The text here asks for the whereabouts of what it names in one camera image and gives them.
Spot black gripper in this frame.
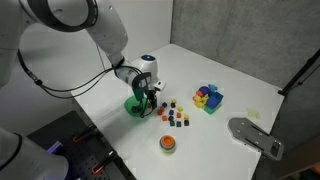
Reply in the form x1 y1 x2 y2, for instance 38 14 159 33
132 71 158 110

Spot black orange clamp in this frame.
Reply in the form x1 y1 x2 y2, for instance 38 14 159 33
72 123 99 144
91 150 119 176

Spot large green block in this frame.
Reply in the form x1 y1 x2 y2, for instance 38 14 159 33
203 102 222 116

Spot rainbow stacking cups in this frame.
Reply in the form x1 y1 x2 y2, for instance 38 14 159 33
158 134 178 155

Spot black pole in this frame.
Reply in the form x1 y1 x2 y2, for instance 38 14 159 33
277 48 320 98

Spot large yellow block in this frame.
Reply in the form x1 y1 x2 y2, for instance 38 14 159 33
192 94 210 109

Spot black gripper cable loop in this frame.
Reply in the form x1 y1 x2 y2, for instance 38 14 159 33
138 74 159 119

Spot large blue cube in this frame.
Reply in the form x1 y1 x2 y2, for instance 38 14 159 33
204 91 225 110

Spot gray metal plate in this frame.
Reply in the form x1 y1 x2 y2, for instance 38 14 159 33
227 117 285 162

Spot green plastic bowl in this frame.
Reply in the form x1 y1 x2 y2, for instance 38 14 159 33
124 95 150 118

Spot large purple block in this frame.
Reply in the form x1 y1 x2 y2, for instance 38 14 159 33
197 85 212 97

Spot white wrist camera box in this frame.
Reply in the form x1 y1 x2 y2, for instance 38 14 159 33
153 80 167 92

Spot black perforated breadboard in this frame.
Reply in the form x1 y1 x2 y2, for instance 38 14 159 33
26 110 134 180

